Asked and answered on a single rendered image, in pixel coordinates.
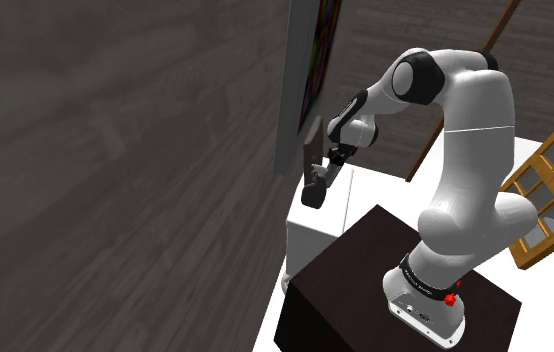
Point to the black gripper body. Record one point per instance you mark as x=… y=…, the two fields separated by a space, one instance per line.
x=313 y=196

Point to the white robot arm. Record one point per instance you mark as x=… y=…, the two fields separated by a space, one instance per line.
x=472 y=161

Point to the dark grey upright box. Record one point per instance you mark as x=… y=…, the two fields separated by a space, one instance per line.
x=314 y=148

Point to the white toilet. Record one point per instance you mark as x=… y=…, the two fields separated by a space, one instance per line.
x=311 y=244

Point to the dark robot stand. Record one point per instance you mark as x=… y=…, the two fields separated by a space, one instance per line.
x=345 y=292

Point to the grey framed wall picture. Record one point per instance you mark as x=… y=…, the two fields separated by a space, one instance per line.
x=289 y=73

